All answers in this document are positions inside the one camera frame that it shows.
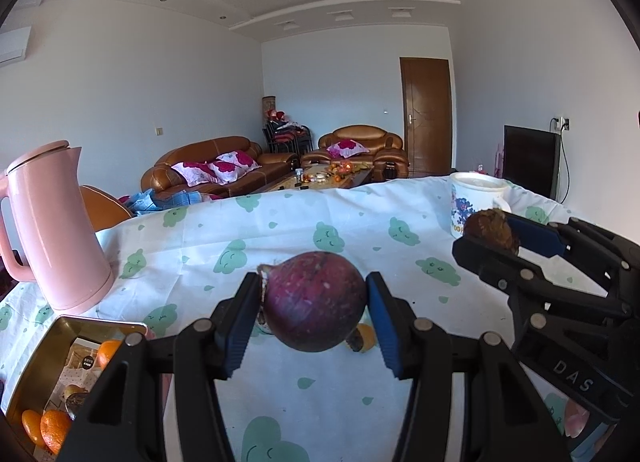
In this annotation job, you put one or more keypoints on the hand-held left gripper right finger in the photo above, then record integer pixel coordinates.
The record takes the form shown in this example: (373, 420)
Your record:
(385, 327)

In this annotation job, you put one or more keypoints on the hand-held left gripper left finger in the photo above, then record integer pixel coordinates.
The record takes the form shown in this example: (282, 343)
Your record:
(239, 342)

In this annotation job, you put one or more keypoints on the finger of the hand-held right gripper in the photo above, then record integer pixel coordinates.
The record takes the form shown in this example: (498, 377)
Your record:
(492, 264)
(540, 237)

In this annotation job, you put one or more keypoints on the dark brown wrinkled fruit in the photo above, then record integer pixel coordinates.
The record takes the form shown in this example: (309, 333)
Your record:
(492, 229)

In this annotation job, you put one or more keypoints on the red onion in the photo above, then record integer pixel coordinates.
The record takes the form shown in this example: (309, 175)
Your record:
(315, 302)

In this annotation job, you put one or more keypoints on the gold metal tray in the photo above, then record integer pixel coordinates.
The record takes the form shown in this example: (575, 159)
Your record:
(65, 329)

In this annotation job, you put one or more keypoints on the person's right hand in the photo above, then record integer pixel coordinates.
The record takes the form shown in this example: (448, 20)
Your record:
(576, 419)

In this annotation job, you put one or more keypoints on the small orange with dark spot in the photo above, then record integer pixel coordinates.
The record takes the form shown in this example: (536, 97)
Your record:
(369, 337)

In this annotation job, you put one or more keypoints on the white mug with floral print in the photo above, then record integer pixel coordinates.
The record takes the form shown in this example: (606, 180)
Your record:
(470, 202)

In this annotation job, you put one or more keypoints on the black television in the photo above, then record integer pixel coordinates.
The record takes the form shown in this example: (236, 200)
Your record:
(530, 159)

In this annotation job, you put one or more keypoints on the blue plaid cloth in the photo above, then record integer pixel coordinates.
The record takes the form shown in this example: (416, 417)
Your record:
(165, 199)

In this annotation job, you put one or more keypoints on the brown wooden door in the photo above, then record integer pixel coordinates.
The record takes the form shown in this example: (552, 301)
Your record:
(427, 116)

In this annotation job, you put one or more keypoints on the wooden coffee table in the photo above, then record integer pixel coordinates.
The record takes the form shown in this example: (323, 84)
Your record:
(320, 177)

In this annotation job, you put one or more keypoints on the pink floral pillow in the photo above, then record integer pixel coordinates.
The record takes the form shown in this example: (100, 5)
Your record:
(347, 148)
(235, 164)
(192, 171)

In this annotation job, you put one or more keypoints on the brown leather armchair with pillow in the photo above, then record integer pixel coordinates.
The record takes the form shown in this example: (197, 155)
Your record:
(365, 134)

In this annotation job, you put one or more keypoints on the long brown leather sofa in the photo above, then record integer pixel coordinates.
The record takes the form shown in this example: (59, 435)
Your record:
(215, 154)

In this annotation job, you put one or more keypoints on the wooden chair back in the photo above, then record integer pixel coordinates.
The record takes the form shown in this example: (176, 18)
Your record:
(102, 209)

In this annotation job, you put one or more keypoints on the stacked black chairs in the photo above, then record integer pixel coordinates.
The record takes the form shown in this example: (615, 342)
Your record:
(287, 136)

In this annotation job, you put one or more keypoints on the pink electric kettle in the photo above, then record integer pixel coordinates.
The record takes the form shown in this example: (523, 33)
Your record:
(55, 232)

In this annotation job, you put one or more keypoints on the tall patterned roll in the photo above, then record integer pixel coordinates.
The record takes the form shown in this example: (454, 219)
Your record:
(268, 106)

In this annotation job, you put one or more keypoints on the white air conditioner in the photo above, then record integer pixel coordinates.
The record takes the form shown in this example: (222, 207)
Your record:
(12, 44)

